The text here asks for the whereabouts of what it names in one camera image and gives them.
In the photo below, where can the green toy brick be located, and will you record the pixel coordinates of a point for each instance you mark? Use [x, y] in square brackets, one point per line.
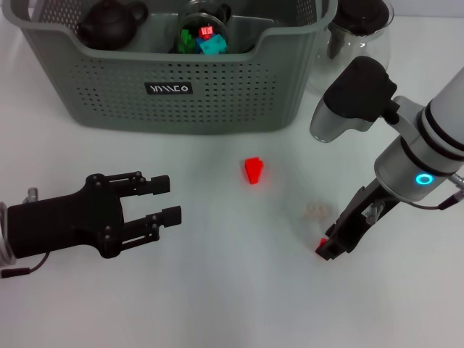
[185, 35]
[185, 48]

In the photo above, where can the white toy brick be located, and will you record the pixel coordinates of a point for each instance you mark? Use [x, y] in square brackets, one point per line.
[317, 211]

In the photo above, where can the grey perforated storage basket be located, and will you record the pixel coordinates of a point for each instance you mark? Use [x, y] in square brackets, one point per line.
[217, 108]

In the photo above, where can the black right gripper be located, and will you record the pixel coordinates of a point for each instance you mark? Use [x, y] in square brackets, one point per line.
[362, 217]

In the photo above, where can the small red toy cube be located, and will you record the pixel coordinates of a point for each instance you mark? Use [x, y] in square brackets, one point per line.
[206, 32]
[321, 243]

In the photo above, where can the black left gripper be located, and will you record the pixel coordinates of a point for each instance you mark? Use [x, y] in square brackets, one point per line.
[65, 224]

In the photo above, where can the glass teacup black base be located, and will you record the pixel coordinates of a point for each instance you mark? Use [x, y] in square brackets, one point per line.
[224, 32]
[225, 13]

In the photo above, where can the glass teapot black lid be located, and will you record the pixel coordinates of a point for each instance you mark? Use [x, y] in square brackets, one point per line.
[359, 14]

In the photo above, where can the black ceramic teapot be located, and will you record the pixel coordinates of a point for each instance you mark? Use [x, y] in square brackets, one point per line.
[108, 25]

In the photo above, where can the teal square toy block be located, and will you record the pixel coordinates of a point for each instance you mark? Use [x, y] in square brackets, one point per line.
[212, 46]

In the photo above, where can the red wedge toy block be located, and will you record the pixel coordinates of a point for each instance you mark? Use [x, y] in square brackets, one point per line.
[253, 170]

